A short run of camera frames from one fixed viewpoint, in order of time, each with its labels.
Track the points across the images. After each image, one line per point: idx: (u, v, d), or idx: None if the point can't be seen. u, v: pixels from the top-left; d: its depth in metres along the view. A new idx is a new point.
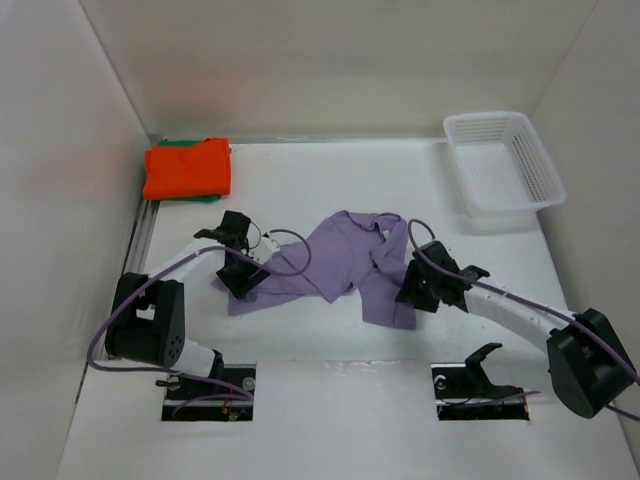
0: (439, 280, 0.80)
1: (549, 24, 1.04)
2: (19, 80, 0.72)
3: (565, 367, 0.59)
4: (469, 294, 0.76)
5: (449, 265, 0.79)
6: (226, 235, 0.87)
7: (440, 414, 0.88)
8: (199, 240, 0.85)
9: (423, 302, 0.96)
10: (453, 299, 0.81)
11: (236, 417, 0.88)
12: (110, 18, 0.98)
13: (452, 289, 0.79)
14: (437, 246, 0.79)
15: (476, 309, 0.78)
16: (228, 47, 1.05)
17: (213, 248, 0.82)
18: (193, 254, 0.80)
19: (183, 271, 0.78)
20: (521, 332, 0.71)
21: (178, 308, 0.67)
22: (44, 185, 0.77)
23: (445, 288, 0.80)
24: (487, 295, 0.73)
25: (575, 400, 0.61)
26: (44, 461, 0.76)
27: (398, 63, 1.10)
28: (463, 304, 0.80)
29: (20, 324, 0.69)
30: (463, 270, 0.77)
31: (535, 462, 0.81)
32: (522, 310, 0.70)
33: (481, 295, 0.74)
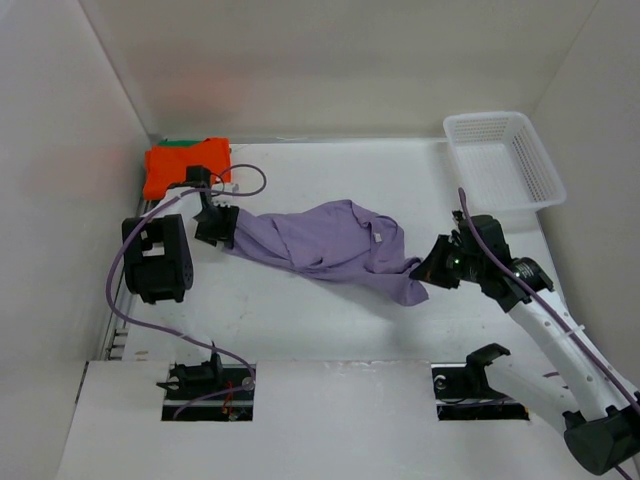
0: (486, 269, 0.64)
1: (550, 24, 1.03)
2: (20, 83, 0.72)
3: (602, 440, 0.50)
4: (522, 307, 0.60)
5: (505, 254, 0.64)
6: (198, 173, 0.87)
7: (440, 414, 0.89)
8: (173, 190, 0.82)
9: (445, 280, 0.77)
10: (496, 295, 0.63)
11: (236, 417, 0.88)
12: (109, 19, 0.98)
13: (499, 282, 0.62)
14: (494, 225, 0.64)
15: (519, 319, 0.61)
16: (227, 48, 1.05)
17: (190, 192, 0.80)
18: (175, 198, 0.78)
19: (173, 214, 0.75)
20: (558, 372, 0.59)
21: (184, 240, 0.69)
22: (44, 186, 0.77)
23: (490, 277, 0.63)
24: (545, 321, 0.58)
25: (582, 453, 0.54)
26: (44, 461, 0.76)
27: (397, 63, 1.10)
28: (504, 305, 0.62)
29: (19, 325, 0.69)
30: (521, 264, 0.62)
31: (536, 463, 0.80)
32: (580, 361, 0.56)
33: (536, 318, 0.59)
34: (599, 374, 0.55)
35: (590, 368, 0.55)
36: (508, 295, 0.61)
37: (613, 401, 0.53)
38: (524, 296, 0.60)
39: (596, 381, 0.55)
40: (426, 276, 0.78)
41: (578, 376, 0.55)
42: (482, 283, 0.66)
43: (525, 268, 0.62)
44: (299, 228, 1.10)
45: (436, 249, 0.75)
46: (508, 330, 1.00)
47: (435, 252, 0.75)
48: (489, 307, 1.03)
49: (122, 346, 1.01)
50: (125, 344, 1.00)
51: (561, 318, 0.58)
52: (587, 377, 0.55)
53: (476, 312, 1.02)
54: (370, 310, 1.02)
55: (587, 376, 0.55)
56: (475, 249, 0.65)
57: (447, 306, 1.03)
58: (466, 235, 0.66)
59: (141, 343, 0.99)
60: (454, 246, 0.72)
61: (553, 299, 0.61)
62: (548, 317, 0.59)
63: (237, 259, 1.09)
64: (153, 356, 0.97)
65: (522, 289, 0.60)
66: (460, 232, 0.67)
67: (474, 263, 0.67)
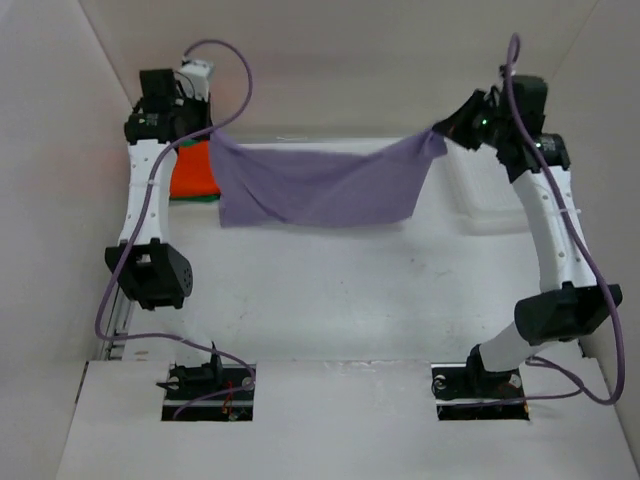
0: (508, 134, 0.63)
1: (549, 24, 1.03)
2: (21, 83, 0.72)
3: (545, 307, 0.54)
4: (528, 177, 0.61)
5: (534, 120, 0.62)
6: (159, 123, 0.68)
7: (440, 414, 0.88)
8: (137, 149, 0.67)
9: (467, 141, 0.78)
10: (506, 160, 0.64)
11: (236, 417, 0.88)
12: (109, 20, 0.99)
13: (515, 147, 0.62)
14: (539, 90, 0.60)
15: (521, 191, 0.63)
16: (227, 48, 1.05)
17: (159, 163, 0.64)
18: (149, 185, 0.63)
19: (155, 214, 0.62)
20: (535, 242, 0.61)
21: (176, 258, 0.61)
22: (44, 187, 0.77)
23: (509, 141, 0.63)
24: (544, 195, 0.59)
25: (524, 323, 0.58)
26: (44, 462, 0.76)
27: (396, 63, 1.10)
28: (512, 173, 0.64)
29: (20, 325, 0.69)
30: (544, 138, 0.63)
31: (537, 464, 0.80)
32: (559, 237, 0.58)
33: (537, 191, 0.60)
34: (571, 252, 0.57)
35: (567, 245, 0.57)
36: (520, 160, 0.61)
37: (573, 277, 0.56)
38: (534, 166, 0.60)
39: (566, 258, 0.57)
40: (450, 130, 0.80)
41: (551, 250, 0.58)
42: (500, 147, 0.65)
43: (545, 140, 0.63)
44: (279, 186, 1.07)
45: (469, 102, 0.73)
46: None
47: (467, 104, 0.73)
48: (490, 307, 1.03)
49: (122, 346, 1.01)
50: (125, 344, 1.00)
51: (562, 196, 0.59)
52: (560, 252, 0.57)
53: (476, 311, 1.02)
54: (370, 310, 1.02)
55: (560, 251, 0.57)
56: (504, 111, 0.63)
57: (447, 305, 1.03)
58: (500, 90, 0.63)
59: (141, 343, 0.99)
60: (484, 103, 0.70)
61: (564, 180, 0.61)
62: (549, 192, 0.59)
63: (237, 259, 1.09)
64: (153, 356, 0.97)
65: (534, 160, 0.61)
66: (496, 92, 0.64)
67: (498, 124, 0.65)
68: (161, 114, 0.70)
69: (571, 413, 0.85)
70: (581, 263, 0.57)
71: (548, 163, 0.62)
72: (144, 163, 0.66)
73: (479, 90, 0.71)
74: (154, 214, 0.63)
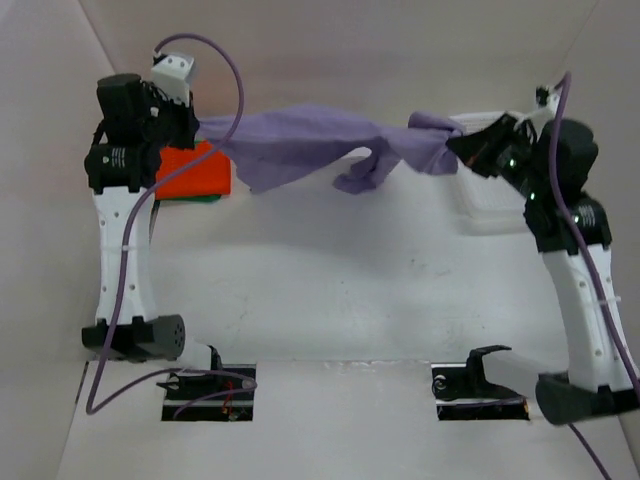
0: (540, 199, 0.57)
1: (549, 24, 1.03)
2: (22, 84, 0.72)
3: (576, 406, 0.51)
4: (565, 259, 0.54)
5: (572, 184, 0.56)
6: (128, 166, 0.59)
7: (440, 414, 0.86)
8: (106, 203, 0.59)
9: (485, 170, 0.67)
10: (538, 229, 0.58)
11: (236, 417, 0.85)
12: (110, 20, 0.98)
13: (549, 218, 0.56)
14: (591, 156, 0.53)
15: (552, 267, 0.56)
16: (227, 48, 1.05)
17: (132, 223, 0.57)
18: (123, 251, 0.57)
19: (135, 285, 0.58)
20: (569, 330, 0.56)
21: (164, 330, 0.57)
22: (44, 187, 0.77)
23: (543, 207, 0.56)
24: (581, 281, 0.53)
25: (548, 402, 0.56)
26: (44, 462, 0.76)
27: (397, 64, 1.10)
28: (542, 244, 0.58)
29: (20, 325, 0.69)
30: (581, 205, 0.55)
31: (537, 464, 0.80)
32: (596, 332, 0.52)
33: (573, 276, 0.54)
34: (610, 350, 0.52)
35: (605, 343, 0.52)
36: (555, 235, 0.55)
37: (609, 381, 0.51)
38: (571, 246, 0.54)
39: (604, 356, 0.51)
40: (468, 160, 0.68)
41: (587, 346, 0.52)
42: (530, 205, 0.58)
43: (584, 210, 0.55)
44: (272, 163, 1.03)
45: (495, 130, 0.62)
46: (508, 331, 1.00)
47: (493, 133, 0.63)
48: (490, 307, 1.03)
49: None
50: None
51: (600, 282, 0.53)
52: (597, 350, 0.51)
53: (476, 312, 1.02)
54: (370, 310, 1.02)
55: (597, 350, 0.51)
56: (544, 169, 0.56)
57: (448, 305, 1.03)
58: (542, 143, 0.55)
59: None
60: (517, 138, 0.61)
61: (604, 264, 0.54)
62: (586, 277, 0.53)
63: (238, 258, 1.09)
64: None
65: (572, 238, 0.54)
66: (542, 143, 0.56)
67: (534, 182, 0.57)
68: (130, 148, 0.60)
69: None
70: (619, 363, 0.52)
71: (585, 240, 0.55)
72: (115, 217, 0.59)
73: (510, 116, 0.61)
74: (133, 285, 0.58)
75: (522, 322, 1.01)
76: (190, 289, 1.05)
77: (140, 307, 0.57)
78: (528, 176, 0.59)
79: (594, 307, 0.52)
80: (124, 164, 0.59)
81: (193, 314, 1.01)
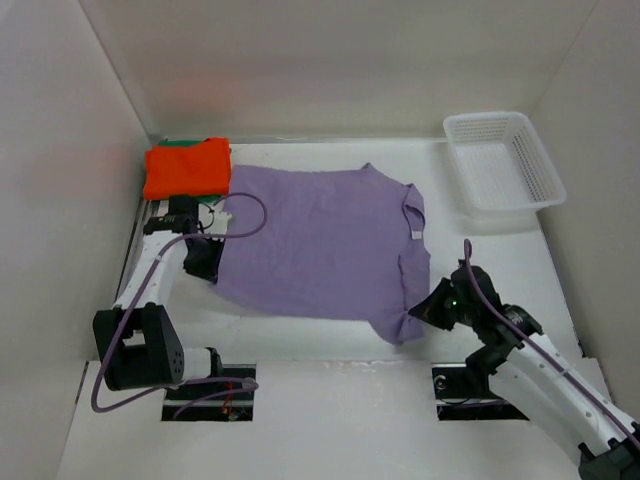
0: (480, 316, 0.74)
1: (549, 24, 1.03)
2: (22, 84, 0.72)
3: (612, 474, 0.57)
4: (517, 352, 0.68)
5: (496, 301, 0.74)
6: (176, 220, 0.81)
7: (440, 415, 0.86)
8: (153, 238, 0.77)
9: (441, 322, 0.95)
10: (494, 344, 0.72)
11: (236, 417, 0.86)
12: (109, 20, 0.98)
13: (494, 331, 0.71)
14: (484, 278, 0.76)
15: (517, 364, 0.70)
16: (227, 48, 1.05)
17: (171, 243, 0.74)
18: (155, 260, 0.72)
19: (155, 285, 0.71)
20: (560, 407, 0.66)
21: (168, 327, 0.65)
22: (44, 188, 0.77)
23: (485, 327, 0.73)
24: (540, 364, 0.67)
25: None
26: (44, 462, 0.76)
27: (397, 64, 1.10)
28: (503, 353, 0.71)
29: (20, 326, 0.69)
30: (511, 313, 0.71)
31: (537, 464, 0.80)
32: (577, 399, 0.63)
33: (531, 362, 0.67)
34: (596, 408, 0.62)
35: (588, 405, 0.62)
36: (503, 340, 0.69)
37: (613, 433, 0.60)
38: (517, 342, 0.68)
39: (595, 415, 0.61)
40: (424, 313, 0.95)
41: (578, 415, 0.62)
42: (478, 330, 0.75)
43: (515, 317, 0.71)
44: (281, 225, 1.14)
45: (439, 289, 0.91)
46: None
47: (438, 291, 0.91)
48: None
49: None
50: None
51: (553, 358, 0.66)
52: (586, 412, 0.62)
53: None
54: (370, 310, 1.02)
55: (585, 413, 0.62)
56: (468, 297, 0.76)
57: None
58: (460, 286, 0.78)
59: None
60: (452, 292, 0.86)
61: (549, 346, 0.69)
62: (542, 359, 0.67)
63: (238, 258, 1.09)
64: None
65: (515, 336, 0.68)
66: (460, 287, 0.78)
67: (471, 313, 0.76)
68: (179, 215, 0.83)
69: None
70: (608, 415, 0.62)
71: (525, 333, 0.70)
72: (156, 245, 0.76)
73: (445, 279, 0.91)
74: (155, 284, 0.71)
75: None
76: (190, 289, 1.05)
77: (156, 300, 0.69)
78: (470, 314, 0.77)
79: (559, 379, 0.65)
80: (174, 220, 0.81)
81: (193, 313, 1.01)
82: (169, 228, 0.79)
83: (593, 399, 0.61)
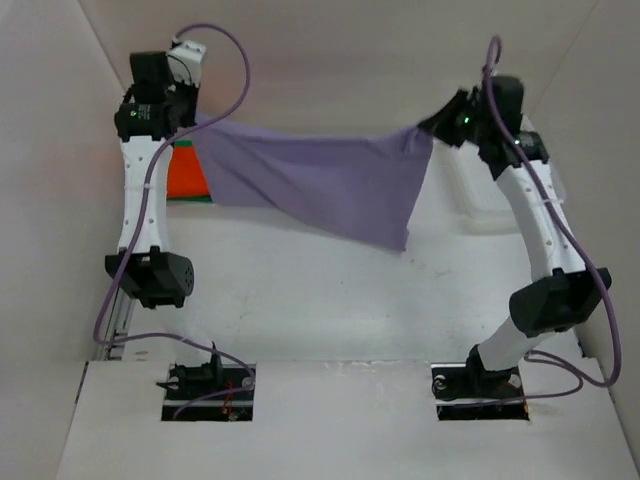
0: (488, 131, 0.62)
1: (548, 24, 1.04)
2: (23, 85, 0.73)
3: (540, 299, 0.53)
4: (511, 172, 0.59)
5: (511, 121, 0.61)
6: (152, 116, 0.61)
7: (440, 415, 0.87)
8: (131, 148, 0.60)
9: (449, 137, 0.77)
10: (487, 158, 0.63)
11: (236, 417, 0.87)
12: (109, 21, 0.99)
13: (496, 146, 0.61)
14: (517, 91, 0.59)
15: (502, 186, 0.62)
16: (226, 48, 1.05)
17: (155, 164, 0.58)
18: (145, 189, 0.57)
19: (153, 219, 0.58)
20: (521, 231, 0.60)
21: (177, 263, 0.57)
22: (45, 188, 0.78)
23: (489, 139, 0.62)
24: (526, 188, 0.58)
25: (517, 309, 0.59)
26: (44, 462, 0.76)
27: (396, 64, 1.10)
28: (495, 172, 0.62)
29: (20, 326, 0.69)
30: (523, 136, 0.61)
31: (537, 464, 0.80)
32: (542, 226, 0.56)
33: (519, 183, 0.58)
34: (558, 239, 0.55)
35: (552, 233, 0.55)
36: (499, 159, 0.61)
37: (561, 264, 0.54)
38: (515, 161, 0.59)
39: (554, 245, 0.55)
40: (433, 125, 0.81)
41: (539, 238, 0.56)
42: (479, 144, 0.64)
43: (525, 138, 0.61)
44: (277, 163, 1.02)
45: (453, 102, 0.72)
46: None
47: (450, 104, 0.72)
48: (490, 307, 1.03)
49: (122, 346, 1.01)
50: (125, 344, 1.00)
51: (544, 187, 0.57)
52: (546, 241, 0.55)
53: (476, 311, 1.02)
54: (370, 310, 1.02)
55: (546, 240, 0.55)
56: (484, 116, 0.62)
57: (449, 306, 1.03)
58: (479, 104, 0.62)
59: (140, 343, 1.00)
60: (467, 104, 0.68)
61: (546, 174, 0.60)
62: (530, 184, 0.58)
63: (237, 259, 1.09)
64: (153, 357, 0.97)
65: (516, 156, 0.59)
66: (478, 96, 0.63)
67: (480, 127, 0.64)
68: (153, 104, 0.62)
69: (571, 412, 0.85)
70: (570, 250, 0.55)
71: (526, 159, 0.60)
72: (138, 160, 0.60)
73: (460, 91, 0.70)
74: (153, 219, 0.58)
75: None
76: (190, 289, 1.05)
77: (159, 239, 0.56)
78: (471, 122, 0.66)
79: (538, 206, 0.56)
80: (147, 114, 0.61)
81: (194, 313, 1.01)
82: (147, 131, 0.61)
83: (563, 229, 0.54)
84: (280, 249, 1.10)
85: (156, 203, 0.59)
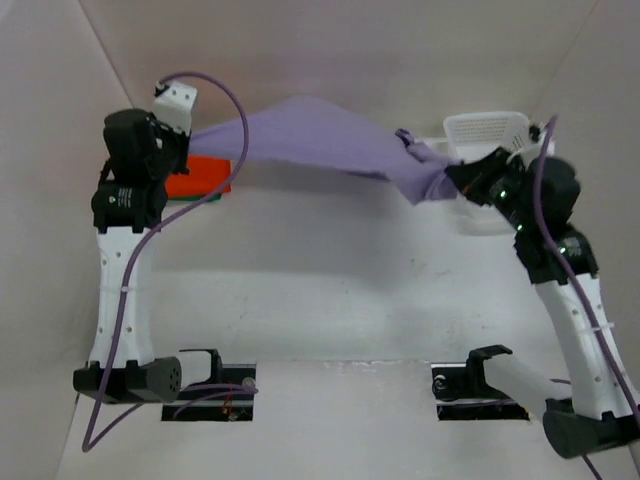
0: (531, 226, 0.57)
1: (549, 25, 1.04)
2: (23, 86, 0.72)
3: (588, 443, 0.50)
4: (556, 287, 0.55)
5: (558, 219, 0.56)
6: (134, 206, 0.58)
7: (440, 414, 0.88)
8: (108, 239, 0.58)
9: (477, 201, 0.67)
10: (528, 261, 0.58)
11: (236, 417, 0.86)
12: (110, 22, 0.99)
13: (538, 250, 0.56)
14: (572, 190, 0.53)
15: (542, 292, 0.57)
16: (226, 49, 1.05)
17: (133, 264, 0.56)
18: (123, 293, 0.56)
19: (131, 326, 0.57)
20: (564, 352, 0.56)
21: (158, 376, 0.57)
22: (45, 189, 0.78)
23: (531, 238, 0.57)
24: (573, 310, 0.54)
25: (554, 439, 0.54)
26: (44, 463, 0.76)
27: (396, 64, 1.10)
28: (534, 275, 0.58)
29: (21, 327, 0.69)
30: (567, 236, 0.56)
31: (537, 464, 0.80)
32: (593, 360, 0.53)
33: (566, 304, 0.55)
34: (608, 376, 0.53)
35: (603, 369, 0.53)
36: (544, 267, 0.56)
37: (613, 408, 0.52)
38: (560, 276, 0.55)
39: (603, 383, 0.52)
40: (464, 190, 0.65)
41: (587, 373, 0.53)
42: (519, 236, 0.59)
43: (570, 242, 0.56)
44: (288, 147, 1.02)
45: (487, 161, 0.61)
46: (508, 330, 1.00)
47: (486, 165, 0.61)
48: (490, 307, 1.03)
49: None
50: None
51: (592, 308, 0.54)
52: (595, 377, 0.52)
53: (476, 312, 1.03)
54: (370, 310, 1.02)
55: (595, 376, 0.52)
56: (529, 203, 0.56)
57: (449, 306, 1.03)
58: (528, 181, 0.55)
59: None
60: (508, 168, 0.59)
61: (593, 291, 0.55)
62: (578, 305, 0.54)
63: (237, 258, 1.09)
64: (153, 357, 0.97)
65: (560, 269, 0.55)
66: (528, 176, 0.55)
67: (522, 215, 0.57)
68: (136, 189, 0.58)
69: None
70: (618, 388, 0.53)
71: (574, 270, 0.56)
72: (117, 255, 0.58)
73: (503, 148, 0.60)
74: (130, 325, 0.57)
75: (521, 322, 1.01)
76: (190, 289, 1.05)
77: (136, 352, 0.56)
78: (509, 206, 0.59)
79: (588, 334, 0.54)
80: (130, 203, 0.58)
81: (194, 313, 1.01)
82: (128, 220, 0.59)
83: (614, 367, 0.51)
84: (281, 247, 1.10)
85: (135, 302, 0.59)
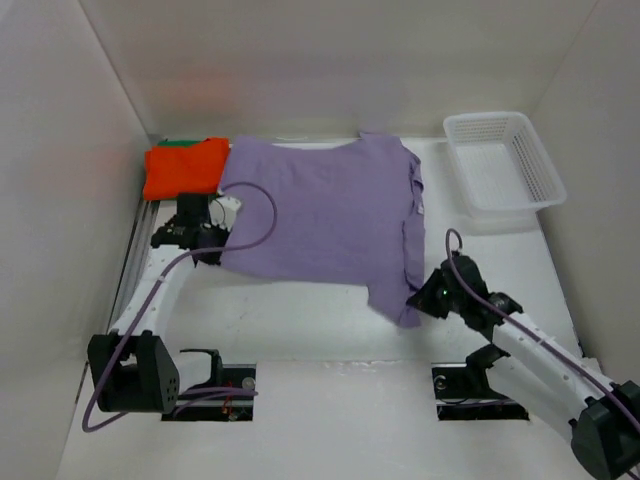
0: (465, 301, 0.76)
1: (550, 24, 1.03)
2: (23, 86, 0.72)
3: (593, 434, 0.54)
4: (498, 330, 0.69)
5: (481, 289, 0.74)
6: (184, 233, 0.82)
7: (440, 414, 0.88)
8: (158, 254, 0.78)
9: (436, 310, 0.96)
10: (478, 327, 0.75)
11: (236, 417, 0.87)
12: (110, 22, 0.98)
13: (479, 315, 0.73)
14: (471, 265, 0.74)
15: (501, 343, 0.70)
16: (226, 49, 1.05)
17: (174, 264, 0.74)
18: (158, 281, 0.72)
19: (155, 307, 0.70)
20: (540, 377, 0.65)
21: (163, 357, 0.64)
22: (45, 188, 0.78)
23: (471, 311, 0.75)
24: (518, 337, 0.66)
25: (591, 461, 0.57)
26: (44, 462, 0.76)
27: (396, 64, 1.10)
28: (488, 335, 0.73)
29: (21, 327, 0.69)
30: (494, 296, 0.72)
31: (537, 465, 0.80)
32: (555, 365, 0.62)
33: (511, 336, 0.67)
34: (575, 373, 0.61)
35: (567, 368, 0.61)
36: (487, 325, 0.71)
37: (590, 393, 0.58)
38: (497, 319, 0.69)
39: (572, 378, 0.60)
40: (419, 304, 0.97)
41: (557, 378, 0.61)
42: (464, 316, 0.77)
43: (498, 301, 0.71)
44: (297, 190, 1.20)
45: (432, 280, 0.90)
46: None
47: (430, 283, 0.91)
48: None
49: None
50: None
51: (532, 329, 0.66)
52: (564, 376, 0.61)
53: None
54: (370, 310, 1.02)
55: (563, 376, 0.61)
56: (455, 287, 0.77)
57: None
58: (446, 273, 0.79)
59: None
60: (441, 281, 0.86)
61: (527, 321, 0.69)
62: (521, 333, 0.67)
63: None
64: None
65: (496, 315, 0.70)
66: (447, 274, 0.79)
67: (459, 299, 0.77)
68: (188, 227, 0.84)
69: None
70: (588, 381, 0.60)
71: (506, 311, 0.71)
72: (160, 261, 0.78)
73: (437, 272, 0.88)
74: (154, 307, 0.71)
75: None
76: (190, 290, 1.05)
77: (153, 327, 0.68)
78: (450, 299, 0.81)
79: (536, 347, 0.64)
80: (183, 233, 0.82)
81: (194, 313, 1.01)
82: (176, 242, 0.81)
83: (568, 361, 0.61)
84: None
85: (163, 294, 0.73)
